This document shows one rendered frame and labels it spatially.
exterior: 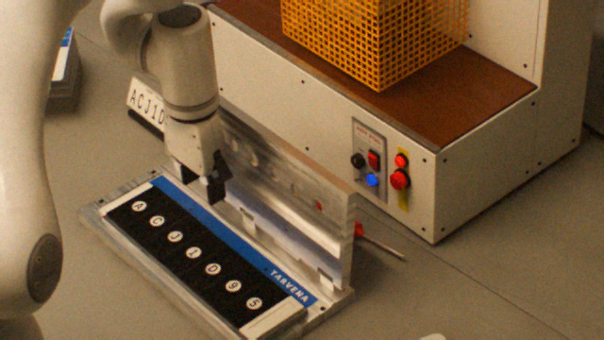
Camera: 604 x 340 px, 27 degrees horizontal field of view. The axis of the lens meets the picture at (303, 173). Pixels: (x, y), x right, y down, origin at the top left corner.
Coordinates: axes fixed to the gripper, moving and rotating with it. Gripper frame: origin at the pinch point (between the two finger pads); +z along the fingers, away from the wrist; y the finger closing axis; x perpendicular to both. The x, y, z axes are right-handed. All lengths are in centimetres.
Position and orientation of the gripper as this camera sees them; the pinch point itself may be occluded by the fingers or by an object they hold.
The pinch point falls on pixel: (203, 182)
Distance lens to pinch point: 194.9
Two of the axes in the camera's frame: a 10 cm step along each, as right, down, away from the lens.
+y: 6.6, 4.7, -5.9
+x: 7.5, -4.6, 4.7
